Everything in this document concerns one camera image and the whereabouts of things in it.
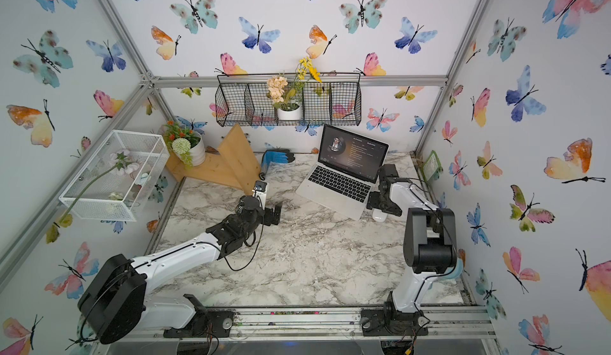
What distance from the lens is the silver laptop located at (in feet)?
3.38

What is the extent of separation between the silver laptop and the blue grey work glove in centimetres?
11

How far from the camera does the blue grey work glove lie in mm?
1115
